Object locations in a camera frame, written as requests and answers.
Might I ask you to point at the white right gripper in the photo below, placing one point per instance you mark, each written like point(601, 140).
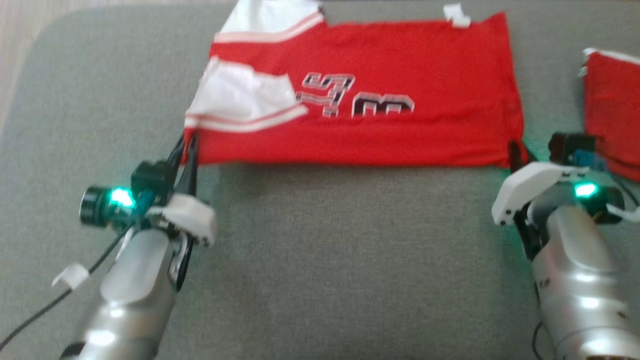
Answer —
point(530, 185)

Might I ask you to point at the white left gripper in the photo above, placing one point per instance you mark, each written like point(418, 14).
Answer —
point(192, 217)

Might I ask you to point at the red shorts with white stripe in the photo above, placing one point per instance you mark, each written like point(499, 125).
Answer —
point(615, 100)

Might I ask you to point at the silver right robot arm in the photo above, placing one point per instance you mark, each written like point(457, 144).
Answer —
point(585, 300)

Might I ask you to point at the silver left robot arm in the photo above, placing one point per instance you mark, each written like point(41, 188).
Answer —
point(130, 300)

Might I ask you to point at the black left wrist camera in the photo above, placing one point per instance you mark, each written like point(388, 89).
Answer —
point(150, 180)

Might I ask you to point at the large grey sofa seat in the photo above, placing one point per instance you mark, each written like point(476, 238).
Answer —
point(350, 250)

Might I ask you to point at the red Bulls jersey white sleeves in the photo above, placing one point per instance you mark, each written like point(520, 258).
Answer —
point(425, 135)

